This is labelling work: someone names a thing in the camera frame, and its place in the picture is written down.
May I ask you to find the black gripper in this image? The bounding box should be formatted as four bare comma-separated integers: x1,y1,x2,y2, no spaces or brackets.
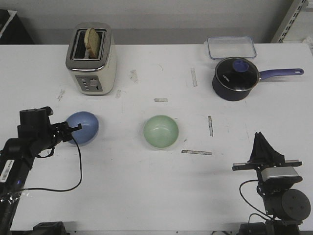
18,107,82,153
232,132,302,174

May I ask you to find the blue bowl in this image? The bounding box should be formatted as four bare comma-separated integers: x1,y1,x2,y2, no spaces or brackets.
66,111,99,146

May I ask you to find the green bowl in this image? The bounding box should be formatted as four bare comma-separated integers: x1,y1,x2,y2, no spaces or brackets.
143,115,179,148

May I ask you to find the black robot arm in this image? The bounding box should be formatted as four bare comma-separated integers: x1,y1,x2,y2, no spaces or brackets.
0,107,82,235
232,132,311,235

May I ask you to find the cream and chrome toaster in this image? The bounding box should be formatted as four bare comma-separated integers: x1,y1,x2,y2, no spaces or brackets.
66,22,117,95

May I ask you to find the dark blue saucepan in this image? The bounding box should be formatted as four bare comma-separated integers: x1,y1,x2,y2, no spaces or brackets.
212,57,304,101

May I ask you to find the glass pot lid blue knob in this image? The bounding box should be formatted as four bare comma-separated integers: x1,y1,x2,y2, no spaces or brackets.
215,57,259,91

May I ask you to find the slice of toast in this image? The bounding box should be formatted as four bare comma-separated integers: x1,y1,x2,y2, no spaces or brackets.
84,28,101,59

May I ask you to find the clear plastic food container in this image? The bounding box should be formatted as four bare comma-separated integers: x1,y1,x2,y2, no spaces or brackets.
204,36,257,60

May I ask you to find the white slotted metal rack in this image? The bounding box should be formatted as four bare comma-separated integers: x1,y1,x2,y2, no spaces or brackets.
271,0,313,43

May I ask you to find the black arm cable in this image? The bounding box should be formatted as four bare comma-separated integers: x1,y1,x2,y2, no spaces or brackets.
239,180,272,220
23,140,83,192

